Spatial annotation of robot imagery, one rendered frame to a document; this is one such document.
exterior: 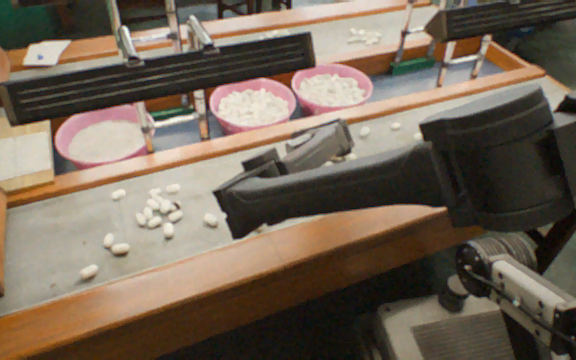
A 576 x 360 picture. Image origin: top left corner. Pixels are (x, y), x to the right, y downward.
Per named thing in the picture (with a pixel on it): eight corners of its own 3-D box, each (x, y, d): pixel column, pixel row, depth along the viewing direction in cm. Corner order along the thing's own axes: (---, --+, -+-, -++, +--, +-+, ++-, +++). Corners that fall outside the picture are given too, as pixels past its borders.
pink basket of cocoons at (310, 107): (382, 120, 148) (388, 96, 142) (311, 138, 140) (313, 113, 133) (344, 81, 165) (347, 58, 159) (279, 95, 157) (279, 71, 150)
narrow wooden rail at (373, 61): (477, 57, 188) (486, 33, 180) (5, 158, 130) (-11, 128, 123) (469, 52, 191) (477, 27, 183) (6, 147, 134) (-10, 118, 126)
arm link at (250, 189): (216, 253, 63) (188, 189, 62) (277, 213, 73) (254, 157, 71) (567, 229, 32) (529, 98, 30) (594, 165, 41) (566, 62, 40)
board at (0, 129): (55, 183, 108) (53, 180, 107) (-13, 199, 104) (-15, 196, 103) (49, 111, 130) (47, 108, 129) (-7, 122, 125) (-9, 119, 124)
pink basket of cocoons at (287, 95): (311, 126, 144) (313, 102, 138) (249, 163, 130) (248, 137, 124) (256, 93, 157) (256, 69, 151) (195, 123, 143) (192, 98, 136)
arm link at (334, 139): (289, 221, 66) (261, 154, 64) (258, 229, 68) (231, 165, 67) (360, 150, 103) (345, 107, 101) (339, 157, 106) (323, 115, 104)
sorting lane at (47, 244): (613, 128, 143) (617, 122, 141) (-13, 327, 86) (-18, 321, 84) (543, 82, 162) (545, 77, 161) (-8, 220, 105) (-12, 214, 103)
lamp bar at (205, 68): (316, 69, 99) (319, 38, 94) (10, 129, 79) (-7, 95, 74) (302, 53, 104) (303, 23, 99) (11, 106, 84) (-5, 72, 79)
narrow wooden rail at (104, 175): (535, 97, 167) (548, 71, 159) (3, 237, 109) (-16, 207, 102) (524, 90, 170) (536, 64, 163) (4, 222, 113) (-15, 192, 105)
